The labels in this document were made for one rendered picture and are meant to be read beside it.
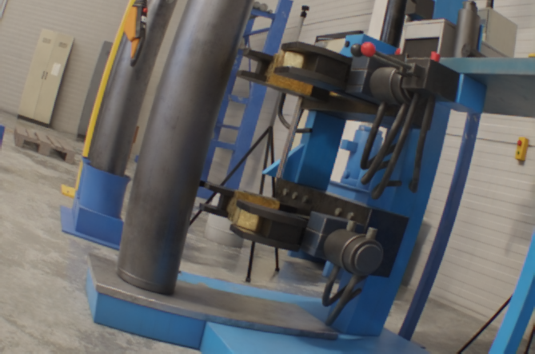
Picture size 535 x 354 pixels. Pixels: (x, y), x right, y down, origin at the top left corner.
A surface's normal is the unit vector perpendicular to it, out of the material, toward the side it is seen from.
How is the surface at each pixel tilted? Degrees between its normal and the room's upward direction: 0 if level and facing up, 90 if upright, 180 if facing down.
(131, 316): 90
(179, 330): 90
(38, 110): 90
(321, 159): 90
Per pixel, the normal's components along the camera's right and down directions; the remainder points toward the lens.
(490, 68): -0.90, -0.26
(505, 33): 0.35, 0.07
